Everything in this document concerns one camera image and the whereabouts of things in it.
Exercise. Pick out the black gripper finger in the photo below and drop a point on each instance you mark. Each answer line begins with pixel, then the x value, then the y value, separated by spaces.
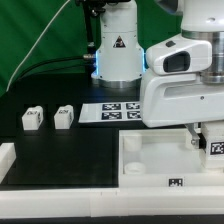
pixel 192 135

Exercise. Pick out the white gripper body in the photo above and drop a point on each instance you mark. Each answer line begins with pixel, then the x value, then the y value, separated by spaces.
pixel 184 82

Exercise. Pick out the white square tabletop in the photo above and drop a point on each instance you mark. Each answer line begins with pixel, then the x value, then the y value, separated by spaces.
pixel 162 158

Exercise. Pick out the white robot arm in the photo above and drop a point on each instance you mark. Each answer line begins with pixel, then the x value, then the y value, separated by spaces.
pixel 120 61

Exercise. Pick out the white obstacle fence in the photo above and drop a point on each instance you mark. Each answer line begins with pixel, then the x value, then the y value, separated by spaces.
pixel 117 201

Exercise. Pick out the paper sheet with four tags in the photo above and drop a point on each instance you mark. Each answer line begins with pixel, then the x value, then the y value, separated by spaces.
pixel 110 112

